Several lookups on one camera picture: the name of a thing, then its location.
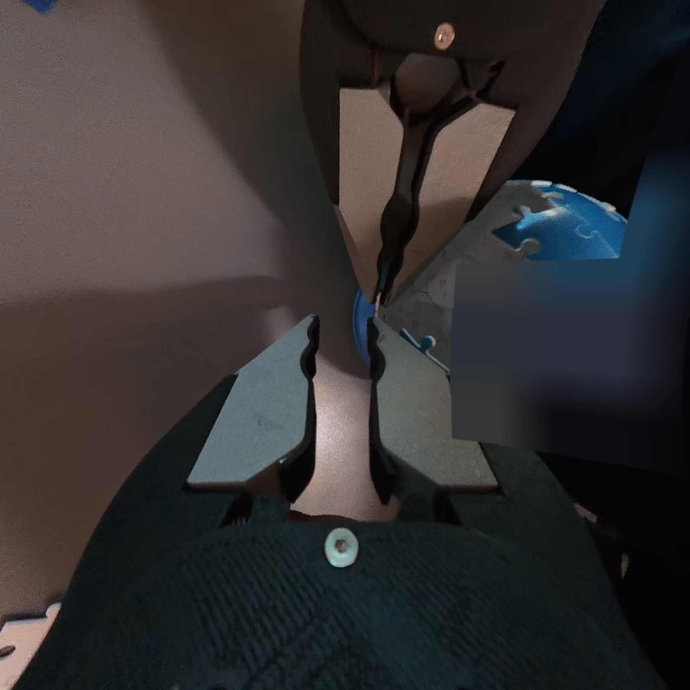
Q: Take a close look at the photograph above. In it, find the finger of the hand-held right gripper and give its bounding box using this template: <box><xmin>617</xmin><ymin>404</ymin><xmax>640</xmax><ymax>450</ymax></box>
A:
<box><xmin>386</xmin><ymin>96</ymin><xmax>518</xmax><ymax>304</ymax></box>
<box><xmin>333</xmin><ymin>80</ymin><xmax>416</xmax><ymax>304</ymax></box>

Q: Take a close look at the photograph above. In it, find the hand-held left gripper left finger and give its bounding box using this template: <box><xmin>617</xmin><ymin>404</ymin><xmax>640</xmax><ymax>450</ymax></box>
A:
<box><xmin>186</xmin><ymin>314</ymin><xmax>321</xmax><ymax>503</ymax></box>

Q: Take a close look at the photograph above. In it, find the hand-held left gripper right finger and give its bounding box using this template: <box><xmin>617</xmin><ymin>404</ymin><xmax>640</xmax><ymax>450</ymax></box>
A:
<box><xmin>367</xmin><ymin>315</ymin><xmax>500</xmax><ymax>505</ymax></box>

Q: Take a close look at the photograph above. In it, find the blue puzzle ball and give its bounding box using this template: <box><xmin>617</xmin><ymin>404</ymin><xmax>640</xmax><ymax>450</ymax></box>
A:
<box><xmin>377</xmin><ymin>180</ymin><xmax>629</xmax><ymax>378</ymax></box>

